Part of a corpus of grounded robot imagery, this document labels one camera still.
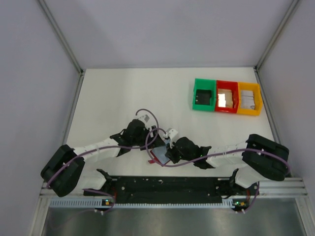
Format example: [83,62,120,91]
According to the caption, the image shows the green storage bin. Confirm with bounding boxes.
[192,78,217,112]

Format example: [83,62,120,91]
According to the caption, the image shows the white cable duct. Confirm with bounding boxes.
[50,198,236,209]

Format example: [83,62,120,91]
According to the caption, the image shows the white cards in yellow bin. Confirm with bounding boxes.
[241,90,255,110]

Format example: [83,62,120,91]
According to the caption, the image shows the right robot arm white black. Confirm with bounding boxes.
[164,129,291,188]

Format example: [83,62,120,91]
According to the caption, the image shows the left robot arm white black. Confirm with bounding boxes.
[40,118,165,197]

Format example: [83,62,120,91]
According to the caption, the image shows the aluminium frame rail left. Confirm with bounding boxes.
[29,0,86,236]

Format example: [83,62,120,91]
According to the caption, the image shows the red leather card holder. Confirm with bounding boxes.
[148,146,170,165]

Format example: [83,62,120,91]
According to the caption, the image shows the aluminium frame rail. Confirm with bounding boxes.
[256,0,315,236]
[29,0,86,236]

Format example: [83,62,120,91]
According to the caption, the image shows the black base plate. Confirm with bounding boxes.
[83,175,259,204]

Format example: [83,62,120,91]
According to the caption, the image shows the gold card in red bin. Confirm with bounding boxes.
[217,89,233,108]

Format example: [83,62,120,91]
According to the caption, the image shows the aluminium frame rail right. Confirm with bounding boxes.
[256,0,315,236]

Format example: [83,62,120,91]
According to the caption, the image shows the red storage bin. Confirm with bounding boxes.
[215,80,239,114]

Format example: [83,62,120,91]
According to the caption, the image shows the front aluminium rail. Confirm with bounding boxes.
[39,177,308,199]

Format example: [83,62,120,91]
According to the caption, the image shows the yellow storage bin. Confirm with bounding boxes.
[237,82,263,116]

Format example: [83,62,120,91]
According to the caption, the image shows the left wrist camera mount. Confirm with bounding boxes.
[138,115,150,124]

